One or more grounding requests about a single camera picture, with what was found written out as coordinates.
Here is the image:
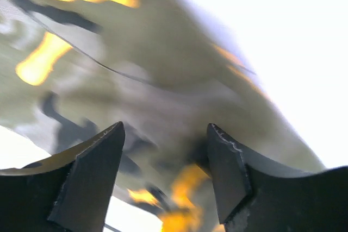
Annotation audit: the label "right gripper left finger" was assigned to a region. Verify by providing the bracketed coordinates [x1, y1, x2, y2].
[1, 122, 125, 231]

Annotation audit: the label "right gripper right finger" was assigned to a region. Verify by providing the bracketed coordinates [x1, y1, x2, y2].
[207, 124, 347, 231]

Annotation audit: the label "yellow camouflage trousers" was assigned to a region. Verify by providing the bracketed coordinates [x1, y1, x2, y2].
[1, 0, 325, 231]

